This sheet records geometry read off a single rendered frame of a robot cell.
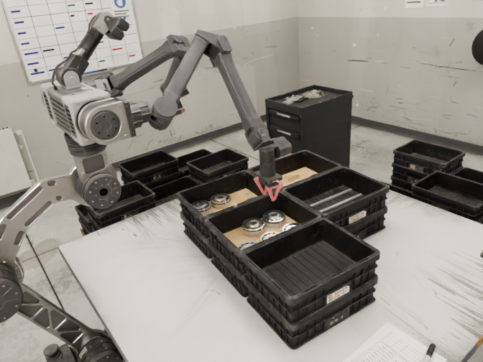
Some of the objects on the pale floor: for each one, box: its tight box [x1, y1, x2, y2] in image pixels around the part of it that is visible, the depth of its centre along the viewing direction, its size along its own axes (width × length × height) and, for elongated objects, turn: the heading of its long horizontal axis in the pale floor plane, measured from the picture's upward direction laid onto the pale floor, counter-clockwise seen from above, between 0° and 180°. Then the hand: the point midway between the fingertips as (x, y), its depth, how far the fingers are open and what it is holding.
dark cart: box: [265, 85, 353, 168], centre depth 358 cm, size 60×45×90 cm
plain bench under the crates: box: [58, 153, 483, 362], centre depth 197 cm, size 160×160×70 cm
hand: (269, 195), depth 152 cm, fingers open, 6 cm apart
